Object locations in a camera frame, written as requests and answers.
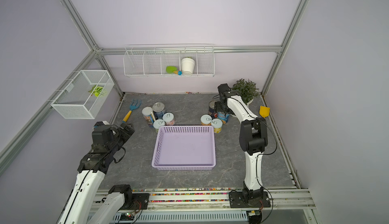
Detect dark labelled tin can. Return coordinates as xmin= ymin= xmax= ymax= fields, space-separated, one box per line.
xmin=208 ymin=100 xmax=217 ymax=119

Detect tall can with plastic lid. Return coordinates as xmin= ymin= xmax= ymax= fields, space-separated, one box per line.
xmin=142 ymin=107 xmax=156 ymax=128

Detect dark blue tin can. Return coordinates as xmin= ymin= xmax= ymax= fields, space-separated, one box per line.
xmin=152 ymin=102 xmax=166 ymax=119

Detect blue Progresso soup can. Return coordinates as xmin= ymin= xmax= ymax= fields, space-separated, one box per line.
xmin=217 ymin=111 xmax=230 ymax=124

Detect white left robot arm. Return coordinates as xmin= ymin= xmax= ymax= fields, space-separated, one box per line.
xmin=58 ymin=121 xmax=149 ymax=224

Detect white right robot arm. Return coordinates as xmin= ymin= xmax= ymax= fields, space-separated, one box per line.
xmin=215 ymin=84 xmax=271 ymax=208

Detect green toy in basket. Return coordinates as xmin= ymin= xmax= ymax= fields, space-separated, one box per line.
xmin=88 ymin=85 xmax=108 ymax=97

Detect purple plastic basket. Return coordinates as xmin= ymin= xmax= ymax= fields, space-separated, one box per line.
xmin=152 ymin=125 xmax=216 ymax=171

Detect green potted plant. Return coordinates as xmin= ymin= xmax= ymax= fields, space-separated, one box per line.
xmin=232 ymin=79 xmax=260 ymax=104

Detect blue toy rake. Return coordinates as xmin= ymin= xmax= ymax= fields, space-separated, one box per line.
xmin=122 ymin=99 xmax=142 ymax=123

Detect green labelled white-lid can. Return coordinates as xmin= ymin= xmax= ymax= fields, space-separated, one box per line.
xmin=153 ymin=119 xmax=166 ymax=133

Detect yellow corn can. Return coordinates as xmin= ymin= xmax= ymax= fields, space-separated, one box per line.
xmin=200 ymin=114 xmax=213 ymax=126
xmin=211 ymin=118 xmax=223 ymax=134

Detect yellow toy shovel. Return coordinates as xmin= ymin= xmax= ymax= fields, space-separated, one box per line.
xmin=259 ymin=105 xmax=270 ymax=118

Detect pink labelled white-lid can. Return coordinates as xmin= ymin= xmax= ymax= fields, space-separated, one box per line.
xmin=163 ymin=113 xmax=175 ymax=126

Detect small white empty pot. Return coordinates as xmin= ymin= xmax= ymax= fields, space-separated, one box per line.
xmin=181 ymin=57 xmax=196 ymax=75

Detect green toy scoop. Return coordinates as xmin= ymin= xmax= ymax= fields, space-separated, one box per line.
xmin=166 ymin=66 xmax=182 ymax=76

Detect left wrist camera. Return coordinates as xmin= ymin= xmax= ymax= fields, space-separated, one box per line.
xmin=93 ymin=121 xmax=110 ymax=130

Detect white wire side basket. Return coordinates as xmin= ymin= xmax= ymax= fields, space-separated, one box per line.
xmin=51 ymin=70 xmax=114 ymax=120

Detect white wire wall shelf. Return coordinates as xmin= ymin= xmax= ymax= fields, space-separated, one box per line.
xmin=123 ymin=44 xmax=215 ymax=77

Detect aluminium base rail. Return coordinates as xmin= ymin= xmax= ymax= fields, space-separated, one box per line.
xmin=57 ymin=188 xmax=317 ymax=224

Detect aluminium frame corner post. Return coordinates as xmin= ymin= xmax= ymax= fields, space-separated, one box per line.
xmin=261 ymin=0 xmax=310 ymax=97

